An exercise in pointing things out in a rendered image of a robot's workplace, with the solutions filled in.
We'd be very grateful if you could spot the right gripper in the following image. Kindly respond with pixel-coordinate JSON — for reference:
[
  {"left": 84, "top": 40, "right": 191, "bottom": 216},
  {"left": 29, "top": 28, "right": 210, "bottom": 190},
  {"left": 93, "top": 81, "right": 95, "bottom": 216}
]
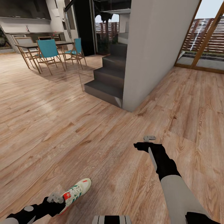
[{"left": 133, "top": 142, "right": 150, "bottom": 151}]

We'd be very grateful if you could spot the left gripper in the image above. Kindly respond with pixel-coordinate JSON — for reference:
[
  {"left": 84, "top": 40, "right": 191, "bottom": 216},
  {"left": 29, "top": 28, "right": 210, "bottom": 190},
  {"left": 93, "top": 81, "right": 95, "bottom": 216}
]
[{"left": 42, "top": 197, "right": 66, "bottom": 217}]

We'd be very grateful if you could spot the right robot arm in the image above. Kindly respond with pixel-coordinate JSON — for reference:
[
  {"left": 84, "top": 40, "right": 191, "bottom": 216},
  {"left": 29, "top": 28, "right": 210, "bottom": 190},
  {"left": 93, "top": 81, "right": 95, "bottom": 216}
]
[{"left": 133, "top": 135, "right": 220, "bottom": 224}]

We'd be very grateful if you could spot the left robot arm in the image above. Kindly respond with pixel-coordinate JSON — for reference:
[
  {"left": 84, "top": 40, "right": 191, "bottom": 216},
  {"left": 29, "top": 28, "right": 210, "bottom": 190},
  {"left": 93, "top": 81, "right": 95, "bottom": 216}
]
[{"left": 0, "top": 192, "right": 66, "bottom": 224}]

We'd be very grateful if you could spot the gym shoe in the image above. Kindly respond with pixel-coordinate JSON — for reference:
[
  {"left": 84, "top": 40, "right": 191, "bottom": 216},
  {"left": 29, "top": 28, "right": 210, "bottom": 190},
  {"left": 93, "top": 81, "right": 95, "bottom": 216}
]
[{"left": 55, "top": 178, "right": 92, "bottom": 216}]

